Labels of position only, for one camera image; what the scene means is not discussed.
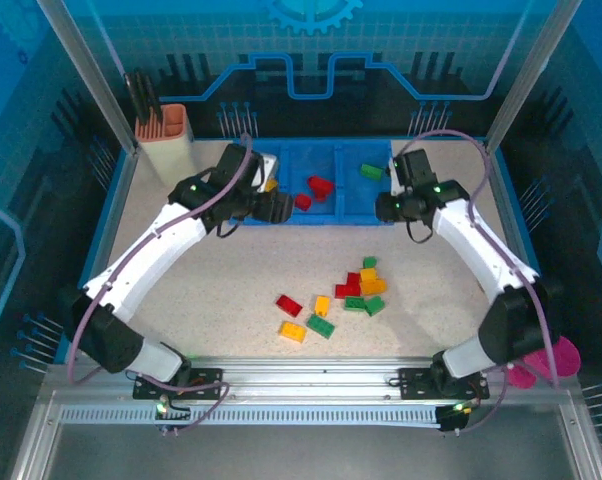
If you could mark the aluminium front rail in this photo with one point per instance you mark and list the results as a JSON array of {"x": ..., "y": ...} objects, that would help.
[{"x": 306, "y": 380}]

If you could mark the left aluminium frame post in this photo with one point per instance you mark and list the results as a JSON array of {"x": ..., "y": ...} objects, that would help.
[{"x": 88, "y": 85}]

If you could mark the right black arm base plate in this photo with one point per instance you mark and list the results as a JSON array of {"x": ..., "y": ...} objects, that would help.
[{"x": 413, "y": 382}]

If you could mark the left controller board with LED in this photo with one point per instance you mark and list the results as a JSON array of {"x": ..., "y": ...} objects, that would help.
[{"x": 165, "y": 411}]

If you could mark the large pink plastic cup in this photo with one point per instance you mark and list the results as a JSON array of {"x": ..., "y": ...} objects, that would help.
[{"x": 566, "y": 357}]

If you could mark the left blue aluminium side rail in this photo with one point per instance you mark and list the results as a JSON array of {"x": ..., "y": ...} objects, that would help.
[{"x": 111, "y": 215}]

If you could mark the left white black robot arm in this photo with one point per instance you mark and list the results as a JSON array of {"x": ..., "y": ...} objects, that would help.
[{"x": 146, "y": 250}]

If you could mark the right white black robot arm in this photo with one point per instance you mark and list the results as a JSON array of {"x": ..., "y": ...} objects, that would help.
[{"x": 481, "y": 250}]

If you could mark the beige orange utensil holder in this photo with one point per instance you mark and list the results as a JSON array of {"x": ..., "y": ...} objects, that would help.
[{"x": 173, "y": 150}]

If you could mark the right controller board with LED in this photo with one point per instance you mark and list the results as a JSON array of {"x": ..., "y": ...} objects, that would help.
[{"x": 456, "y": 414}]

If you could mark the controller board with led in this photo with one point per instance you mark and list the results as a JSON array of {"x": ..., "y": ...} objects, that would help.
[
  {"x": 165, "y": 411},
  {"x": 456, "y": 414}
]

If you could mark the small pink plastic cup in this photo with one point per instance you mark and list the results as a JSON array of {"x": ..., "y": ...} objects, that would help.
[{"x": 521, "y": 379}]

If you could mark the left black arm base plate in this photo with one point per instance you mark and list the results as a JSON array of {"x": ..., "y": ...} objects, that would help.
[{"x": 206, "y": 382}]

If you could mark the aluminium frame post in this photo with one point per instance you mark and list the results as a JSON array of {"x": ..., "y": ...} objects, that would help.
[
  {"x": 523, "y": 85},
  {"x": 88, "y": 85}
]

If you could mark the blue three-compartment plastic tray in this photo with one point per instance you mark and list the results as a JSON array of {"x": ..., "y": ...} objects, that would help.
[{"x": 351, "y": 205}]

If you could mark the right blue aluminium side rail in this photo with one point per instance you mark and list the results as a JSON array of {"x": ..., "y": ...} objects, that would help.
[{"x": 516, "y": 225}]

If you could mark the blue aluminium side rail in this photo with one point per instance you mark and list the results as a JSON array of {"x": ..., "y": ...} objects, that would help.
[
  {"x": 516, "y": 225},
  {"x": 111, "y": 215}
]

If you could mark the grey aluminium front frame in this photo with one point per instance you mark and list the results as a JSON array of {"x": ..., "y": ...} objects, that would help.
[{"x": 306, "y": 452}]

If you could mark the yellow lego brick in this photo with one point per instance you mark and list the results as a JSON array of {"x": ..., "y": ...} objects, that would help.
[
  {"x": 271, "y": 185},
  {"x": 293, "y": 331},
  {"x": 322, "y": 305},
  {"x": 368, "y": 274},
  {"x": 373, "y": 286}
]

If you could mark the right aluminium frame post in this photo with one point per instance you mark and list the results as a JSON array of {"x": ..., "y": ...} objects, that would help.
[{"x": 523, "y": 85}]

